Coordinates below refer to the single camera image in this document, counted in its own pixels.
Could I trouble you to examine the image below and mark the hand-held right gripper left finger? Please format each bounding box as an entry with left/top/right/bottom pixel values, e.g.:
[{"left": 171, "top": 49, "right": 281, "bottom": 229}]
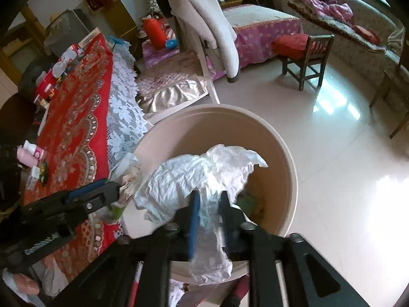
[{"left": 54, "top": 191, "right": 202, "bottom": 307}]

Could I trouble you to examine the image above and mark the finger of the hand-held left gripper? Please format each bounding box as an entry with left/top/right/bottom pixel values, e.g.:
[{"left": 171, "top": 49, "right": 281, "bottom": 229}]
[
  {"left": 81, "top": 182, "right": 124, "bottom": 213},
  {"left": 64, "top": 179, "right": 108, "bottom": 204}
]

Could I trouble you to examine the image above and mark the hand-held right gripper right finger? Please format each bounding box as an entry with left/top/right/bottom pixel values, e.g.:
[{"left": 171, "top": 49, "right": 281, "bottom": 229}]
[{"left": 219, "top": 191, "right": 379, "bottom": 307}]

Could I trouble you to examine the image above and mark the green plastic bag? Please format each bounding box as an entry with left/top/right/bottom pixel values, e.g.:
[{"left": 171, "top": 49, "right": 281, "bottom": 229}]
[{"left": 236, "top": 192, "right": 266, "bottom": 218}]

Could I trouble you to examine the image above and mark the white tissue paper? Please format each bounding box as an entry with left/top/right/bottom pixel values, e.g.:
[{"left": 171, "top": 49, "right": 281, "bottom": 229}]
[{"left": 133, "top": 144, "right": 269, "bottom": 286}]

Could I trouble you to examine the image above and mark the beige round bin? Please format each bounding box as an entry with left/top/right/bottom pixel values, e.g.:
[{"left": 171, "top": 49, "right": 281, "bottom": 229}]
[{"left": 120, "top": 103, "right": 299, "bottom": 287}]

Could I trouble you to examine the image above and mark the person's left hand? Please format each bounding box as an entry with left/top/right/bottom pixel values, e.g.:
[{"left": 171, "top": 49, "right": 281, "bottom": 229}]
[{"left": 3, "top": 272, "right": 41, "bottom": 299}]

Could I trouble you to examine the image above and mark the white packet colourful print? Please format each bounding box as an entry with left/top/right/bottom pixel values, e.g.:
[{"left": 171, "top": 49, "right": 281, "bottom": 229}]
[{"left": 31, "top": 161, "right": 49, "bottom": 183}]

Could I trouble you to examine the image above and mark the red black cylinder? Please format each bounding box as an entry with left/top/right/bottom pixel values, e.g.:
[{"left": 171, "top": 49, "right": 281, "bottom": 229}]
[{"left": 220, "top": 275, "right": 250, "bottom": 307}]

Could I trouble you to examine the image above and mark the white pill bottle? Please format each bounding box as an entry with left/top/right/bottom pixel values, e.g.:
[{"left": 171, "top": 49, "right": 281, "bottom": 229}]
[{"left": 24, "top": 141, "right": 44, "bottom": 159}]

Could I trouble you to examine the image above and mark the pink bottle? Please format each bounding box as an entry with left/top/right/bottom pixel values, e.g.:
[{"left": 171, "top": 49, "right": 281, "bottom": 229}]
[{"left": 17, "top": 146, "right": 35, "bottom": 167}]

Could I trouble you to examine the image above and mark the red patterned tablecloth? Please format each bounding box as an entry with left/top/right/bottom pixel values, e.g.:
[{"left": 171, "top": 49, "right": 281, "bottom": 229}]
[{"left": 22, "top": 34, "right": 151, "bottom": 282}]

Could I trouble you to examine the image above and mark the white lace cloth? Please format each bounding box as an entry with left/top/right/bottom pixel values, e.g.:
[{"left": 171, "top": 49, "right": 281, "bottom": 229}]
[{"left": 107, "top": 43, "right": 153, "bottom": 171}]

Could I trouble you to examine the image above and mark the quilted chair cushion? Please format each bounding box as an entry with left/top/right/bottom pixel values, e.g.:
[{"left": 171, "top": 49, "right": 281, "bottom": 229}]
[{"left": 136, "top": 51, "right": 211, "bottom": 114}]

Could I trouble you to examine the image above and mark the white plastic bag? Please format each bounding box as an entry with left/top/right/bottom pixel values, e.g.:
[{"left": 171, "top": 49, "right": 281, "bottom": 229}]
[{"left": 53, "top": 50, "right": 80, "bottom": 77}]

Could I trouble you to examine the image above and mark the cardboard box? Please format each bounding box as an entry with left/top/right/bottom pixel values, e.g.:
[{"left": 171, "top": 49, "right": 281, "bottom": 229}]
[{"left": 78, "top": 27, "right": 101, "bottom": 48}]

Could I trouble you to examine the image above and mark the white chair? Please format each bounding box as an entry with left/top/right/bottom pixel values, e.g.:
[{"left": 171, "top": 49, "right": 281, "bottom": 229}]
[{"left": 173, "top": 16, "right": 240, "bottom": 103}]

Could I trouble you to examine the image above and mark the small wooden chair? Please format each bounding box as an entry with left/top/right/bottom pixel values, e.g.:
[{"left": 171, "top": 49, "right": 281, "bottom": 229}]
[{"left": 281, "top": 35, "right": 335, "bottom": 91}]

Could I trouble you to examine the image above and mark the red seat cushion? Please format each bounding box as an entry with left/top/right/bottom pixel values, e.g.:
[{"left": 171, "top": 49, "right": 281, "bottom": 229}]
[{"left": 272, "top": 34, "right": 326, "bottom": 60}]

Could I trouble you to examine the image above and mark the bed with pink cover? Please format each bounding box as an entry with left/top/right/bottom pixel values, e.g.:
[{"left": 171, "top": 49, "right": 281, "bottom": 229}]
[{"left": 142, "top": 4, "right": 304, "bottom": 81}]

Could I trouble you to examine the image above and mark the white fleece coat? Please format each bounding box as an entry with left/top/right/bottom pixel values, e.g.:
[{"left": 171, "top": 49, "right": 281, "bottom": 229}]
[{"left": 168, "top": 0, "right": 239, "bottom": 78}]

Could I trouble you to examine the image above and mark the wooden side table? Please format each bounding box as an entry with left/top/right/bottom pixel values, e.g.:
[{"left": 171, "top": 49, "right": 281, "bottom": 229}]
[{"left": 369, "top": 54, "right": 409, "bottom": 140}]

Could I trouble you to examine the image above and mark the red sofa pillow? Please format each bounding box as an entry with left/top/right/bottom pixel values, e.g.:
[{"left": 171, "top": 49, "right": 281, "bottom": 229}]
[{"left": 353, "top": 25, "right": 381, "bottom": 45}]

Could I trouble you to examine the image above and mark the pink blanket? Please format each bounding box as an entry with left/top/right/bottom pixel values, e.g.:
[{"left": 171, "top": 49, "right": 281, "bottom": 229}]
[{"left": 289, "top": 0, "right": 356, "bottom": 28}]

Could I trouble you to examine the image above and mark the patterned sofa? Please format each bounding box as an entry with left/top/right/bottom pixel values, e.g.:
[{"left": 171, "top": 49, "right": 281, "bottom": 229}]
[{"left": 288, "top": 0, "right": 407, "bottom": 81}]

